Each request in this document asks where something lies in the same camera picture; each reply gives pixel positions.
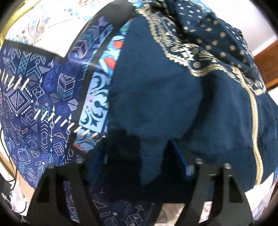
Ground white cloth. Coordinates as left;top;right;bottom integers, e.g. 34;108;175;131
3;185;30;219

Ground wooden door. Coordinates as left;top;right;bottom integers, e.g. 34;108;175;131
253;40;278;90

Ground black cable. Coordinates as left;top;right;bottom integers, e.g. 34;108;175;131
0;128;18;190

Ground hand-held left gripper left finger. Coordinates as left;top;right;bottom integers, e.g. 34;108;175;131
27;159;99;226

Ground navy patterned hoodie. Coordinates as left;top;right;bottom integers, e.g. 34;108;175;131
86;0;278;197

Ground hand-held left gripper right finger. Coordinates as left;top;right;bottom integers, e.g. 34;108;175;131
171;139;254;226

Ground blue patchwork blanket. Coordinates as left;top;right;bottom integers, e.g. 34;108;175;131
0;0;278;226

